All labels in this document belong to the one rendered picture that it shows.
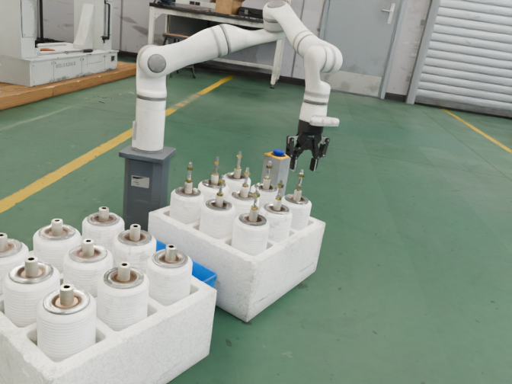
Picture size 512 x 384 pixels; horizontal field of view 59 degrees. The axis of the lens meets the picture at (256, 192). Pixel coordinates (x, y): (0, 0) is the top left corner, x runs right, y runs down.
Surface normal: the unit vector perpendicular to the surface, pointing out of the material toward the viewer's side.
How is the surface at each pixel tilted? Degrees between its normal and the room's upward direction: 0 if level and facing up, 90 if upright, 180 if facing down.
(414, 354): 0
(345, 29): 90
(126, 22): 90
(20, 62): 90
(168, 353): 90
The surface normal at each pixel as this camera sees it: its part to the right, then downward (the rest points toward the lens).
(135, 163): -0.09, 0.39
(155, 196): 0.61, 0.36
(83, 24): -0.05, -0.09
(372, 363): 0.14, -0.93
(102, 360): 0.78, 0.32
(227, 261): -0.58, 0.22
